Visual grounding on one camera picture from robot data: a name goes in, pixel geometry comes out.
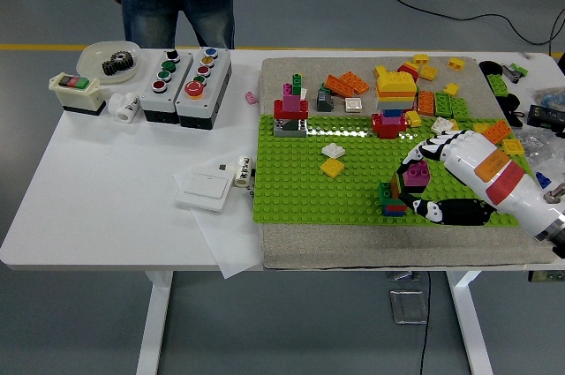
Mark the white table leg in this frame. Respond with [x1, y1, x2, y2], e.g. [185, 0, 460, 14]
[445, 269, 494, 375]
[135, 269, 174, 375]

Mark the red pink green brick tower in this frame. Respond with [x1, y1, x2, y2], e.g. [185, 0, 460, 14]
[272, 72, 310, 138]

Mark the magenta toy brick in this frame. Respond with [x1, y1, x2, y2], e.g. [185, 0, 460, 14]
[402, 160, 431, 187]

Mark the white pipe tee fitting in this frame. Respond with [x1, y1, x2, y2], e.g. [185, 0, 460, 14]
[107, 91, 141, 123]

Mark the clear plastic bag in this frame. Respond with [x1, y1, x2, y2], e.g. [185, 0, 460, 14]
[520, 127, 565, 186]

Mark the person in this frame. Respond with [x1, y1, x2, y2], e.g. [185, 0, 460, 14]
[100, 0, 260, 50]

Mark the white paper sheet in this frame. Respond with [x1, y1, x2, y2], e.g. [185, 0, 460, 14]
[171, 162, 266, 280]

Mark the grey foam mat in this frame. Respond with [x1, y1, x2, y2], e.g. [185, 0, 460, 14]
[258, 56, 565, 270]

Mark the desk height control panel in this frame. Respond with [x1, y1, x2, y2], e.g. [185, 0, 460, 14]
[527, 269, 565, 283]

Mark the red and yellow brick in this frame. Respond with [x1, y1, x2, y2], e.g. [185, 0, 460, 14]
[396, 60, 421, 83]

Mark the green studded baseplate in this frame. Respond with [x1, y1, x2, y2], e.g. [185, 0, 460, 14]
[252, 113, 555, 227]

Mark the grey emergency-stop control box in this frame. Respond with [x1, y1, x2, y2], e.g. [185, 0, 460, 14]
[175, 46, 233, 131]

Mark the black metal gear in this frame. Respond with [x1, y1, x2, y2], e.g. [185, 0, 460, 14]
[101, 51, 136, 76]

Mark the orange long toy brick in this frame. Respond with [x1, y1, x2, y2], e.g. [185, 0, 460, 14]
[482, 118, 513, 145]
[338, 70, 371, 95]
[417, 88, 438, 116]
[324, 73, 354, 98]

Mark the black strap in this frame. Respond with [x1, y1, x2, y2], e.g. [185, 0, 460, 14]
[496, 92, 531, 128]

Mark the brick tower with yellow roof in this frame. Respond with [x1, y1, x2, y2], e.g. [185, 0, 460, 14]
[369, 64, 419, 140]

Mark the white wall switch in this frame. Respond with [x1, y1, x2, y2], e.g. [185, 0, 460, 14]
[175, 169, 231, 213]

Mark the lime green long brick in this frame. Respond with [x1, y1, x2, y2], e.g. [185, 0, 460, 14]
[485, 72, 511, 97]
[434, 90, 454, 119]

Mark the bag of blue parts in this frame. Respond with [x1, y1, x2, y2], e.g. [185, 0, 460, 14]
[531, 86, 565, 111]

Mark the dark grey slope brick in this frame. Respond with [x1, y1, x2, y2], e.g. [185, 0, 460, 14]
[315, 86, 335, 113]

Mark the grey four-button control box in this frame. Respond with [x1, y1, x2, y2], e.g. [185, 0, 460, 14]
[139, 49, 195, 124]

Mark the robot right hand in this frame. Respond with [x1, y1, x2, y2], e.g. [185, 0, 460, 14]
[395, 129, 565, 240]

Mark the beige red-green switch box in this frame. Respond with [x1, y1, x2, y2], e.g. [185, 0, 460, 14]
[47, 72, 109, 117]

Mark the white printed label roll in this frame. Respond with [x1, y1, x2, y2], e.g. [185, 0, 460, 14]
[232, 154, 253, 188]

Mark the green toy brick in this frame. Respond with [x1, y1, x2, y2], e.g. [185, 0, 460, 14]
[449, 95, 471, 123]

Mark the metal floor outlet cover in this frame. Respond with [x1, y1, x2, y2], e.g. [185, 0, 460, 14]
[388, 289, 429, 326]

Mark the black electronic device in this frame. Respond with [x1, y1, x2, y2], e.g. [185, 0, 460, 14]
[527, 104, 565, 131]

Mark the white plastic dish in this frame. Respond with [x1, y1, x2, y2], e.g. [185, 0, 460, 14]
[77, 40, 142, 85]

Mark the thin black hanging cable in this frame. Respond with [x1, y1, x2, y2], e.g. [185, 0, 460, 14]
[418, 269, 433, 375]

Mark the brick stack with black brick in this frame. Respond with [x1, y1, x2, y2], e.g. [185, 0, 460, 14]
[377, 170, 412, 217]

